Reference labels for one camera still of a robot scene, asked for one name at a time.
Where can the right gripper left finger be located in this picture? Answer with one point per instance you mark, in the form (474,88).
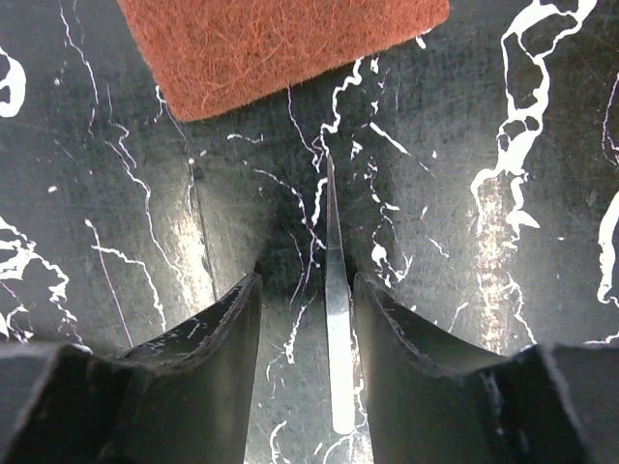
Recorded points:
(181,397)

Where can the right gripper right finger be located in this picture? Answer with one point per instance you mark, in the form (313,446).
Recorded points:
(434,398)

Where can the brown scouring pad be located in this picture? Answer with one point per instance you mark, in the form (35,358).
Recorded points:
(210,57)

